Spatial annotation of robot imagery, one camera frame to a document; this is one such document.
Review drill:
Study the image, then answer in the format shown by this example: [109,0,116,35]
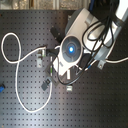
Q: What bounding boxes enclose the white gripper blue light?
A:
[53,36,82,75]

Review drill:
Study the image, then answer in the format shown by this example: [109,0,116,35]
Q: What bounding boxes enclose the white cable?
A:
[1,32,52,113]

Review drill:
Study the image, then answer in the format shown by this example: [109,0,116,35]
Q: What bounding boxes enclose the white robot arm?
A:
[53,0,128,76]

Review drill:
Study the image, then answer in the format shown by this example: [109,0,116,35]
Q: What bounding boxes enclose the green connector clip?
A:
[48,66,55,75]

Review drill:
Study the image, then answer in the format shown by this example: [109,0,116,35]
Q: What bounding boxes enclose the small silver clip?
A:
[66,86,72,91]

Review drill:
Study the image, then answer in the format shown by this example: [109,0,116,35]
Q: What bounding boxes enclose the blue object at edge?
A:
[0,84,4,93]

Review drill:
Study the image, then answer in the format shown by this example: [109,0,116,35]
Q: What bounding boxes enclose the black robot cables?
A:
[56,0,128,84]

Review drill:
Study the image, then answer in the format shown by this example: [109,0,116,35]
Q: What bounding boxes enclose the metal cable clip left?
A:
[36,50,46,68]

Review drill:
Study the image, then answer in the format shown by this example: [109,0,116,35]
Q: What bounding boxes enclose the black cable clip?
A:
[41,78,51,91]

